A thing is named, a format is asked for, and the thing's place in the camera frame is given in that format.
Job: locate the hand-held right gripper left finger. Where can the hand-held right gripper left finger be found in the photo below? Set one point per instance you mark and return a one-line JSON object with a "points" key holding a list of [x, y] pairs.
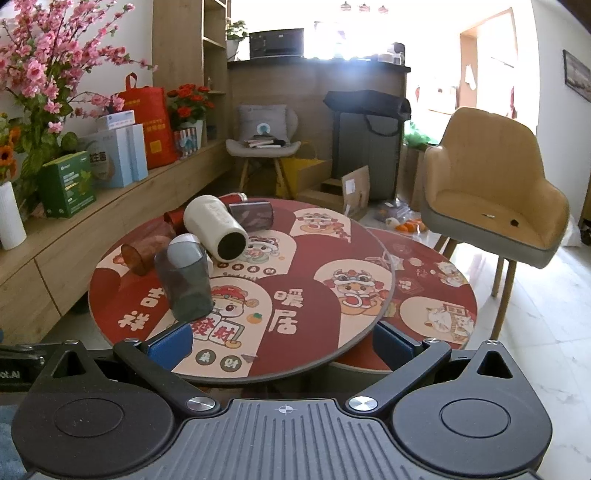
{"points": [[171, 346]]}

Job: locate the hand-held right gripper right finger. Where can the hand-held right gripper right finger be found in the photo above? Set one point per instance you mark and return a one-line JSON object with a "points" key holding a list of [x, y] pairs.
{"points": [[392, 346]]}

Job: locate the grey translucent cup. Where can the grey translucent cup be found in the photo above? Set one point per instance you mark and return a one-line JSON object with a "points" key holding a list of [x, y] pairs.
{"points": [[184, 295]]}

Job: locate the amber translucent cup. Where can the amber translucent cup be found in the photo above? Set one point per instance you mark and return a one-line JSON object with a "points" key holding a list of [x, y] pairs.
{"points": [[138, 257]]}

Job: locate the light grey cup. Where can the light grey cup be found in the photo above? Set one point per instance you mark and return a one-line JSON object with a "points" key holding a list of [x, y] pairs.
{"points": [[184, 247]]}

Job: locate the white cup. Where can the white cup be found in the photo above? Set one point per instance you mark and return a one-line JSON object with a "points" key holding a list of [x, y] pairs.
{"points": [[207, 221]]}

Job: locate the purple translucent cup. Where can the purple translucent cup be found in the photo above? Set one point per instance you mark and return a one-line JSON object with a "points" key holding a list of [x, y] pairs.
{"points": [[254, 214]]}

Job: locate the blue cloth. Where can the blue cloth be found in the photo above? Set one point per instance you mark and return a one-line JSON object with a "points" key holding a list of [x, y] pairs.
{"points": [[5, 434]]}

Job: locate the small round red printed table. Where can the small round red printed table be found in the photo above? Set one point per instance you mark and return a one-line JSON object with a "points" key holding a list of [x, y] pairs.
{"points": [[429, 286]]}

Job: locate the oranges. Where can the oranges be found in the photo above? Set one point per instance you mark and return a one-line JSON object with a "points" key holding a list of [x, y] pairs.
{"points": [[411, 227]]}

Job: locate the wooden sideboard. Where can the wooden sideboard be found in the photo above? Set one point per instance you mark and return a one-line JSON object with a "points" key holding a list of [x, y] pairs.
{"points": [[69, 249]]}

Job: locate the large round red printed table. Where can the large round red printed table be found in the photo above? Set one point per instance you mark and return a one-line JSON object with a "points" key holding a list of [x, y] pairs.
{"points": [[295, 258]]}

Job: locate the white paper roll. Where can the white paper roll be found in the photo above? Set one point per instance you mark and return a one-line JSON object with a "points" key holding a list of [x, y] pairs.
{"points": [[10, 221]]}

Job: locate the flat cardboard box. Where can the flat cardboard box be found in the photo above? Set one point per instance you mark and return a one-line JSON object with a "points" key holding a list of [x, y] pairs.
{"points": [[355, 189]]}

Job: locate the green box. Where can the green box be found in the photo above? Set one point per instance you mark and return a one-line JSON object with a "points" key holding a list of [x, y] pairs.
{"points": [[67, 184]]}

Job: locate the tan armchair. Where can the tan armchair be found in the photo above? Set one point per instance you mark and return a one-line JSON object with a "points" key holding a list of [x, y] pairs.
{"points": [[494, 184]]}

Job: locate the yellow paper bag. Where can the yellow paper bag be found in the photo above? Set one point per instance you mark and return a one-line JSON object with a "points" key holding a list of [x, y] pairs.
{"points": [[302, 173]]}

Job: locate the light blue box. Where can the light blue box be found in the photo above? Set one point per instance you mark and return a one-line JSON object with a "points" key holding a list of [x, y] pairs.
{"points": [[120, 154]]}

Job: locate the striped box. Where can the striped box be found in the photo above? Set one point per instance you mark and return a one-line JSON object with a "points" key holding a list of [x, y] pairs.
{"points": [[185, 144]]}

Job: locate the black bag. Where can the black bag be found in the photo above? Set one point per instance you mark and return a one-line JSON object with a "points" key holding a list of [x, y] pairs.
{"points": [[364, 138]]}

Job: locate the sunflower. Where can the sunflower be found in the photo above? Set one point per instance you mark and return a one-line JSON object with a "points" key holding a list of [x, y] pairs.
{"points": [[4, 154]]}

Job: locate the green plastic bag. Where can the green plastic bag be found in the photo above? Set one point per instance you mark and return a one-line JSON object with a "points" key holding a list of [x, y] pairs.
{"points": [[418, 136]]}

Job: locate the grey chair with wooden legs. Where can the grey chair with wooden legs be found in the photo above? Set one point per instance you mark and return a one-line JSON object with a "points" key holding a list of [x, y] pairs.
{"points": [[261, 152]]}

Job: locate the red gift bag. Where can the red gift bag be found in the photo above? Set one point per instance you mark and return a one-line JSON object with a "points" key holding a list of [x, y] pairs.
{"points": [[150, 124]]}

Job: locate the books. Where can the books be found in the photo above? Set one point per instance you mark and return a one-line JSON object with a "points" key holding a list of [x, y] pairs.
{"points": [[263, 143]]}

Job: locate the small white and blue box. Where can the small white and blue box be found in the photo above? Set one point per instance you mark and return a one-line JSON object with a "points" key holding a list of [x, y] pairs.
{"points": [[115, 121]]}

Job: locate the grey cushion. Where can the grey cushion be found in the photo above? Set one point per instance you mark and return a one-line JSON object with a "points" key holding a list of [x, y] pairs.
{"points": [[261, 120]]}

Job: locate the red flower plant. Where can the red flower plant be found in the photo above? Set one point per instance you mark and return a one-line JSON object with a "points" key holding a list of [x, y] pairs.
{"points": [[189, 101]]}

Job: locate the wooden counter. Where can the wooden counter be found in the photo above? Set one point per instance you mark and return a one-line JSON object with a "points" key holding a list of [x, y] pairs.
{"points": [[314, 83]]}

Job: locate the wooden shelf unit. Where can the wooden shelf unit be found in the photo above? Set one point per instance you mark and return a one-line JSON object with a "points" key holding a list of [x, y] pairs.
{"points": [[184, 41]]}

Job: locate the pink blossom branches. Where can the pink blossom branches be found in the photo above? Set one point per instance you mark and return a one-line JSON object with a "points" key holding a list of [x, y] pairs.
{"points": [[51, 50]]}

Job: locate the green potted plant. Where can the green potted plant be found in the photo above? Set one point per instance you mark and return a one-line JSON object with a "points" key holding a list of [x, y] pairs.
{"points": [[236, 34]]}

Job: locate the black printer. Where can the black printer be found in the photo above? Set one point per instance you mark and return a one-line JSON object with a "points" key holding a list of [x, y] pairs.
{"points": [[276, 44]]}

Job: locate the framed wall picture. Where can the framed wall picture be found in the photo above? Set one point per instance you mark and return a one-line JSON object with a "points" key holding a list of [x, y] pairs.
{"points": [[577, 76]]}

